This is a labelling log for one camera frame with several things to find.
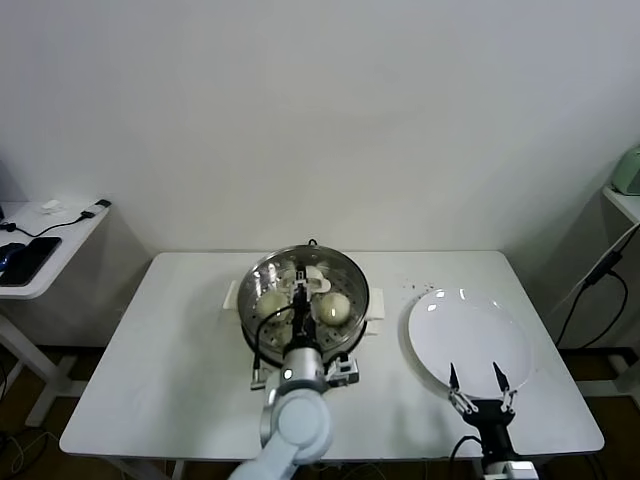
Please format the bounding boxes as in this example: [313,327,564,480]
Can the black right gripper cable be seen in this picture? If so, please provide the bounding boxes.
[448,433,484,464]

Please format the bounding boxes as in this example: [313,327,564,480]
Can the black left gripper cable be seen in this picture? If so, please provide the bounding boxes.
[251,307,301,391]

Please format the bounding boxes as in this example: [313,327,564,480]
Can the blue computer mouse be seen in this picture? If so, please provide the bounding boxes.
[0,242,27,272]

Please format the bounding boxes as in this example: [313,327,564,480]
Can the black power adapter cable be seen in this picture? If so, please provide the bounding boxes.
[554,248,630,351]

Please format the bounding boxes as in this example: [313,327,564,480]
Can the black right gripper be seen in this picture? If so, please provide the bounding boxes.
[448,362,519,455]

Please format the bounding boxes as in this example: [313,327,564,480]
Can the black smartphone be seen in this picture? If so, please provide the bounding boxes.
[0,236,64,288]

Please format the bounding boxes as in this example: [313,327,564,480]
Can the white side desk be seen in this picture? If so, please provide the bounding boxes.
[0,199,112,429]

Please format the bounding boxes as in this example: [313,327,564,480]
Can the white power cable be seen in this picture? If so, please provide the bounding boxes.
[552,227,634,314]

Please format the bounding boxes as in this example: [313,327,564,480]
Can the white shelf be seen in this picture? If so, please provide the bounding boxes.
[602,184,640,226]

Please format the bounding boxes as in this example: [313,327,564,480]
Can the thin white floor cable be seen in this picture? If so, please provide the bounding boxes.
[0,430,54,474]

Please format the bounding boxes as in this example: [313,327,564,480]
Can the pale green appliance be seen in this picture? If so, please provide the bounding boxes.
[610,144,640,197]

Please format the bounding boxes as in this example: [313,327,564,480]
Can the black charging cable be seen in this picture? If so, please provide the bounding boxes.
[0,199,112,239]

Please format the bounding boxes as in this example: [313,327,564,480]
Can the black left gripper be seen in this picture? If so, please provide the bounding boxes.
[289,268,311,351]

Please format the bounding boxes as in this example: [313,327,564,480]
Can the white round plate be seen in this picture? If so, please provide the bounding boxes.
[407,288,533,400]

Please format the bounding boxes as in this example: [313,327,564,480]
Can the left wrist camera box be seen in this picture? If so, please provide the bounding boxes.
[324,352,361,387]

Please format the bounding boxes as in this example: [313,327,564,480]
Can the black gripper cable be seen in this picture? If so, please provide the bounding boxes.
[448,433,484,464]
[251,307,301,391]

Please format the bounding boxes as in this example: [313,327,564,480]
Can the steel steamer basket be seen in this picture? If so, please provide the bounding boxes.
[237,243,372,369]

